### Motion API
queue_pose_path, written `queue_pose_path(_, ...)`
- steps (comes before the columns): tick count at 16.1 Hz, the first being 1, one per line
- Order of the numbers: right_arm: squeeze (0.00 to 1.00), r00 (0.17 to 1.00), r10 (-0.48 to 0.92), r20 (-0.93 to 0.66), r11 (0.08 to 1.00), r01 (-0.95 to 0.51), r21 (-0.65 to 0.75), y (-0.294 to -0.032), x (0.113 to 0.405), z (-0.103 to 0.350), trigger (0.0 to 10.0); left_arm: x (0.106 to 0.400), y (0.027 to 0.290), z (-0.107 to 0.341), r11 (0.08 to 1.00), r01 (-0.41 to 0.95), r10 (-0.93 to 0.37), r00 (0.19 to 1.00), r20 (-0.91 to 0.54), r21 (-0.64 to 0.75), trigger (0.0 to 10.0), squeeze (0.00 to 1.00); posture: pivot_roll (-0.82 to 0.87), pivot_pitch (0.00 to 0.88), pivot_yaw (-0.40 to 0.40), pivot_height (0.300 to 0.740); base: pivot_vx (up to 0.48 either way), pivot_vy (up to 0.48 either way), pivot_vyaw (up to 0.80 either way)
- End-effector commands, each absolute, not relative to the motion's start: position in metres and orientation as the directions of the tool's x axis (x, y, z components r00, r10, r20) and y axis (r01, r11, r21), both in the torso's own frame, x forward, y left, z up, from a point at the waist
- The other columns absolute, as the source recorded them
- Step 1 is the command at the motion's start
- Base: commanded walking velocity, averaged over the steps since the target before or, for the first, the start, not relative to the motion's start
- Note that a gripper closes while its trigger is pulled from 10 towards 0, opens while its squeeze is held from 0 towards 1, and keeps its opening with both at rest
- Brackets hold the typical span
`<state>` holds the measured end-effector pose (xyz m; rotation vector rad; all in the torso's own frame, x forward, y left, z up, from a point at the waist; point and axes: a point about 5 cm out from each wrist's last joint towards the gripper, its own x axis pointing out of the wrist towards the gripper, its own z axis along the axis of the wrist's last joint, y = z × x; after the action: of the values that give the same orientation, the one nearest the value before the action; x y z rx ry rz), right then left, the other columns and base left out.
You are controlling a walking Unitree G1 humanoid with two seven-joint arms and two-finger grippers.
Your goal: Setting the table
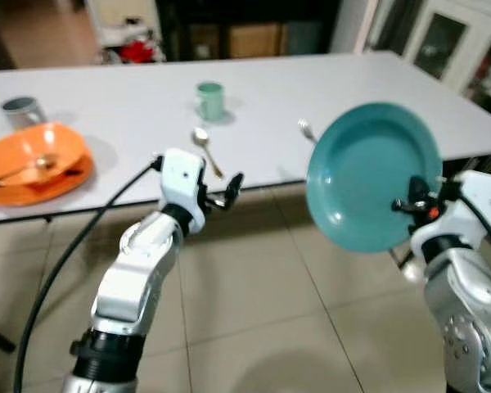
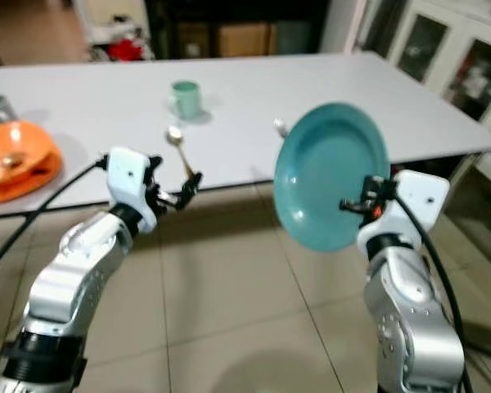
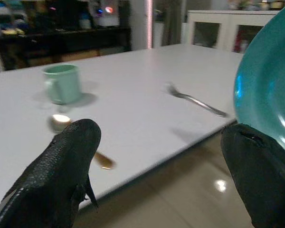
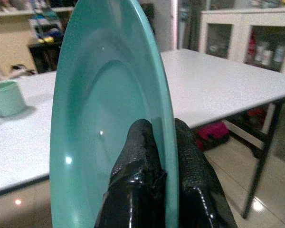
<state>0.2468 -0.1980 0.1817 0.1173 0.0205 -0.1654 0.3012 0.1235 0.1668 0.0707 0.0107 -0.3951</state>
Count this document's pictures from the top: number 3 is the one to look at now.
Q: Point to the green mug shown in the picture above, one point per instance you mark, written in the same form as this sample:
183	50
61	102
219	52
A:
66	83

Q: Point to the pink light strip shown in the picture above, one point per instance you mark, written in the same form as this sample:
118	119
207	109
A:
149	23

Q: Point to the silver fork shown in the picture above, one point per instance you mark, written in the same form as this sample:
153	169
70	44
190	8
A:
197	101

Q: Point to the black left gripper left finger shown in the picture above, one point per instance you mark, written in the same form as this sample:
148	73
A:
54	171

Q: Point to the dark wooden shelf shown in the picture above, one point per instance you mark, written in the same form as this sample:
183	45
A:
61	42

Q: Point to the gold spoon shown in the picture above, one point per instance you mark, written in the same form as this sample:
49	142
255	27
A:
58	120

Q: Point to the white glass door cabinet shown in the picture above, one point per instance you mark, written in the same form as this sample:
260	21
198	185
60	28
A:
228	31

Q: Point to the teal plate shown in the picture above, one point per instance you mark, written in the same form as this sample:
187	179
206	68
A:
270	71

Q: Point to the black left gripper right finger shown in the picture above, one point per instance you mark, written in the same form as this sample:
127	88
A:
263	180

